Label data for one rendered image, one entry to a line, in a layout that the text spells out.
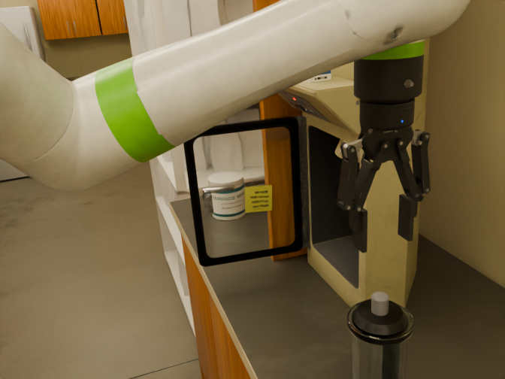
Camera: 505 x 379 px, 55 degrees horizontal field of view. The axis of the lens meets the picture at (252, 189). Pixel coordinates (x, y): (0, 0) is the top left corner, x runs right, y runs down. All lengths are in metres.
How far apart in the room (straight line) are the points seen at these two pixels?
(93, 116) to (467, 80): 1.09
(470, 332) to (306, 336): 0.37
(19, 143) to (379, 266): 0.86
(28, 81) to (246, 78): 0.21
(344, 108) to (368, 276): 0.40
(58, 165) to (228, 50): 0.22
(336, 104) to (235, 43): 0.48
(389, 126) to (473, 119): 0.75
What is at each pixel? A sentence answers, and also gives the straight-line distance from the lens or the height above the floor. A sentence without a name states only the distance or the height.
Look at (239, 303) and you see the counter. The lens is 1.30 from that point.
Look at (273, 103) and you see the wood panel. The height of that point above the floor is 1.42.
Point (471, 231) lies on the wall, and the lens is 1.51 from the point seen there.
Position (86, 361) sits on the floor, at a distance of 2.79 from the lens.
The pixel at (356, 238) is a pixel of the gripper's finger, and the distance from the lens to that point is 0.76.
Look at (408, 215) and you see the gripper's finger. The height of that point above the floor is 1.35.
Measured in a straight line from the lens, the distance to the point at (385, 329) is 0.83.
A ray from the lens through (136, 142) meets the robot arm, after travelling 0.54.
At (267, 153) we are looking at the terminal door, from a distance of 1.28.
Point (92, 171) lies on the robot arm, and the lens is 0.57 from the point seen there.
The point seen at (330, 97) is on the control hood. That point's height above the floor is 1.49.
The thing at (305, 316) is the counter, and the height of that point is 0.94.
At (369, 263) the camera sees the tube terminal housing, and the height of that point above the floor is 1.10.
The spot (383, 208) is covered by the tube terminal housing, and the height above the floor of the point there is 1.23.
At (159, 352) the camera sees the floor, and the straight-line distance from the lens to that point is 2.71.
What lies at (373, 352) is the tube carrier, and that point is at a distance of 0.85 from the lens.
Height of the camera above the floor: 1.68
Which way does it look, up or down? 21 degrees down
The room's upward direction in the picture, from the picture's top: 5 degrees counter-clockwise
